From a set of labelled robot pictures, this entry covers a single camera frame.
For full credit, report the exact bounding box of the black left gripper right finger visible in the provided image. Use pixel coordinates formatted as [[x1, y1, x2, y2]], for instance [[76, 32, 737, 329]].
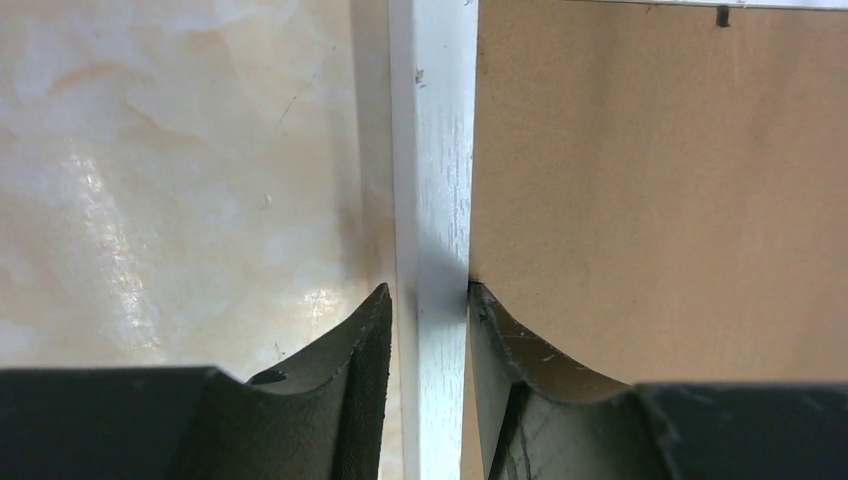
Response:
[[468, 282, 847, 479]]

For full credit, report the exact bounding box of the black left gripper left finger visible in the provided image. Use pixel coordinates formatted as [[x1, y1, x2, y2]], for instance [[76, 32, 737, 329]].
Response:
[[1, 284, 392, 479]]

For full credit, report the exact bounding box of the brown cardboard backing board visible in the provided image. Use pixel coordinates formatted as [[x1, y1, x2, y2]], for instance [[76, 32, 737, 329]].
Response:
[[460, 0, 848, 480]]

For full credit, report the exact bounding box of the white picture frame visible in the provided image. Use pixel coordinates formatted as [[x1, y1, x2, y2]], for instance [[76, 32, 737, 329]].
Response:
[[389, 1, 847, 479]]

